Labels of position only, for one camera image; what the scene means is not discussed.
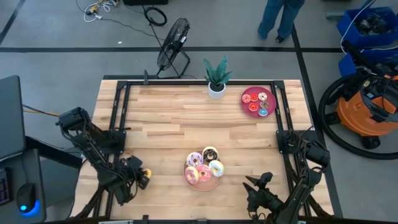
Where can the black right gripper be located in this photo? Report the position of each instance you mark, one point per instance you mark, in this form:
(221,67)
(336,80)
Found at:
(264,199)

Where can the small cream mini donut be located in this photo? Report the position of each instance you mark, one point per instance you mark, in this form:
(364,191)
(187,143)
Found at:
(260,97)

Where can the blue plastic bin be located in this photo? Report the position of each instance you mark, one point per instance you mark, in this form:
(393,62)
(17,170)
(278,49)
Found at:
(345,67)
(348,34)

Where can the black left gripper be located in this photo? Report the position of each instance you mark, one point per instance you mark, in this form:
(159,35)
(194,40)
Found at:
(135,168)

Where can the black desk leg bar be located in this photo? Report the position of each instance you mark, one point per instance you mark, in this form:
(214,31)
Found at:
(53,152)

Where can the peach pink round plate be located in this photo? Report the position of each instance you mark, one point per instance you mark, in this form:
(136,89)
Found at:
(205,187)

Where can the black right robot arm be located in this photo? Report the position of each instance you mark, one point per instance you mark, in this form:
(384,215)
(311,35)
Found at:
(298,193)

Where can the large chocolate frosted donut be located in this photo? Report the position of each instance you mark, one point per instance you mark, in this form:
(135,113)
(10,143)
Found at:
(205,156)

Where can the person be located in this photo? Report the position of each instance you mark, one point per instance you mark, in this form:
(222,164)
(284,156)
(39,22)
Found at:
(270,15)

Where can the grey side desk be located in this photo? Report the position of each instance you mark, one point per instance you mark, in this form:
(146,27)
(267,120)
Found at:
(31,168)

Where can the black aluminium table frame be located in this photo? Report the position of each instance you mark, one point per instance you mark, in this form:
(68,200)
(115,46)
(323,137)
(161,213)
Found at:
(199,82)

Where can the black vacuum wand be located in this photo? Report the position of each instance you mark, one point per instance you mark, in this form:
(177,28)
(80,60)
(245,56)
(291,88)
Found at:
(357,56)

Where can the black computer mouse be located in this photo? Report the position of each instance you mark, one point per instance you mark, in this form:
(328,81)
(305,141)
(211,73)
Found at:
(26,197)

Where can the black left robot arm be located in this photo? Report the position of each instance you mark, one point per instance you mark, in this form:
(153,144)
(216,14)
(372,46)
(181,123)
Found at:
(102,165)

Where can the black keyboard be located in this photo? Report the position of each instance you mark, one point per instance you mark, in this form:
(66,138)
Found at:
(4,189)

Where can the black box on floor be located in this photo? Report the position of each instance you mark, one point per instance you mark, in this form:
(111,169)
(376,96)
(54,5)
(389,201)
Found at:
(146,2)

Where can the orange shop vacuum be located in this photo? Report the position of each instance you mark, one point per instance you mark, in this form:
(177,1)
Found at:
(322,118)
(354,115)

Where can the small red mini donut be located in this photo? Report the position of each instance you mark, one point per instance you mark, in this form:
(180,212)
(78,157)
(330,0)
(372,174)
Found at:
(250,108)
(252,99)

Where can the large white blue-drizzled donut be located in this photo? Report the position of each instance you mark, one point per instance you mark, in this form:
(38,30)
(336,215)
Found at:
(219,172)

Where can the large pink sprinkled donut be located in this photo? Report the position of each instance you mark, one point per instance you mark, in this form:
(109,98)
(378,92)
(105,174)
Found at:
(200,177)
(188,178)

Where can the large purple frosted donut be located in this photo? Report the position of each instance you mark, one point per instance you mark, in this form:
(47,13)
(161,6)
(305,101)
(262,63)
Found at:
(190,161)

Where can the small brown mini donut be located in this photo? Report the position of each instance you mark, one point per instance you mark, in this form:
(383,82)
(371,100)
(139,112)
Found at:
(262,105)

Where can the small pink mini donut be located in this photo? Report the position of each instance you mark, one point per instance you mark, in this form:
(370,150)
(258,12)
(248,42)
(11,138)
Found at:
(243,99)

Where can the small blue mini donut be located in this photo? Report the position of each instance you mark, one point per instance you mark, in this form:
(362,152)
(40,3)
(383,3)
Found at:
(260,114)

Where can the small yellow mini donut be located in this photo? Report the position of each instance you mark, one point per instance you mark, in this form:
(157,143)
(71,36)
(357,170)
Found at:
(149,173)

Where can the silver metal bracket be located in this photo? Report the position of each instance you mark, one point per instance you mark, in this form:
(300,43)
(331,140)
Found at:
(115,222)

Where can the green plant in white pot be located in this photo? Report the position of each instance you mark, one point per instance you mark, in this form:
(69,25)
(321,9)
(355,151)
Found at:
(216,91)

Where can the dark red round plate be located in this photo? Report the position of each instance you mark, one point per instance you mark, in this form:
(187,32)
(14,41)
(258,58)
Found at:
(270,109)

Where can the black floor fan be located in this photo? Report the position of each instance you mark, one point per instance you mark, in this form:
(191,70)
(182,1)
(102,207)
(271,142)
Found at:
(174,40)

